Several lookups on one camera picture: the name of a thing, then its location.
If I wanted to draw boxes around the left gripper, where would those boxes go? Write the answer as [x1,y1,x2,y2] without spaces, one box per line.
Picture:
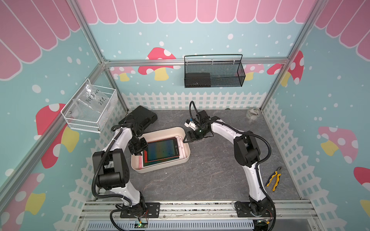
[128,136,148,156]

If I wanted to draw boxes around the red writing tablet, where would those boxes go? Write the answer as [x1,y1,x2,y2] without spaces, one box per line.
[143,137,180,167]

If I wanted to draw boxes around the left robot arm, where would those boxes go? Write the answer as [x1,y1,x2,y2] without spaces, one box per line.
[91,121,148,217]

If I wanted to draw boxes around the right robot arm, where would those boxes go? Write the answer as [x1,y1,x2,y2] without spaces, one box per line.
[184,110,274,217]

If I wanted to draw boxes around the pink writing tablet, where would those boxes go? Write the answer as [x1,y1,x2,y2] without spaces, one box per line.
[139,136,186,169]

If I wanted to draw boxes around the black box in basket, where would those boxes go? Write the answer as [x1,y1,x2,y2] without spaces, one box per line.
[184,73,211,88]

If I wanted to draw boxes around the black case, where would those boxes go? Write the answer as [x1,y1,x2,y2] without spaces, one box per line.
[119,105,158,133]

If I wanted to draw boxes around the clear plastic bag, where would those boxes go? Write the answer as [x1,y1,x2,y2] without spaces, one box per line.
[72,83,109,116]

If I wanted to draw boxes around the clear tape roll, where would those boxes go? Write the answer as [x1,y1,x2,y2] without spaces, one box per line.
[246,107,261,120]

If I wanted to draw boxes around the yellow black pliers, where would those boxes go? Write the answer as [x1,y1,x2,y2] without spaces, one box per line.
[266,167,282,192]

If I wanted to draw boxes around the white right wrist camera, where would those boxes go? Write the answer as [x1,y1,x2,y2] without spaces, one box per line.
[185,119,198,131]

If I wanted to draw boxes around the white wire wall basket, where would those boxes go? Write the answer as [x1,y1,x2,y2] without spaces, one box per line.
[61,79,118,133]

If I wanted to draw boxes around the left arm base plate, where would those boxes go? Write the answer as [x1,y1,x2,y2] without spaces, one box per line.
[120,203,161,218]

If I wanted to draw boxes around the black mesh wall basket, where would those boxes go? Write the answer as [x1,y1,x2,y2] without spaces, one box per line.
[184,54,246,88]

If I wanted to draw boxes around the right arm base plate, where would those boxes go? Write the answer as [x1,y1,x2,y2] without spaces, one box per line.
[234,201,275,218]

